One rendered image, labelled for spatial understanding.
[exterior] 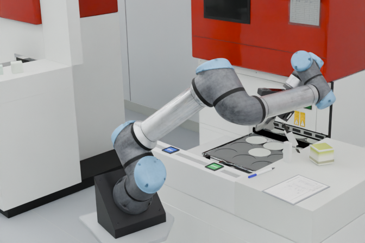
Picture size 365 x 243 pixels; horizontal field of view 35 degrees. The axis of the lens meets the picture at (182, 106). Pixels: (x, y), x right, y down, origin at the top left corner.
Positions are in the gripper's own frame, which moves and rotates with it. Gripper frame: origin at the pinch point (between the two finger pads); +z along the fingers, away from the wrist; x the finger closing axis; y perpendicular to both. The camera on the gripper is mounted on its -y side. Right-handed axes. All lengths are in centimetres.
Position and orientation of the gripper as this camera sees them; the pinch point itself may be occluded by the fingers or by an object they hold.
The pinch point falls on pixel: (256, 127)
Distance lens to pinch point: 226.5
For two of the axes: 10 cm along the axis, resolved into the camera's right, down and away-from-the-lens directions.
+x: -3.2, -3.6, 8.7
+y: 7.3, 4.9, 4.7
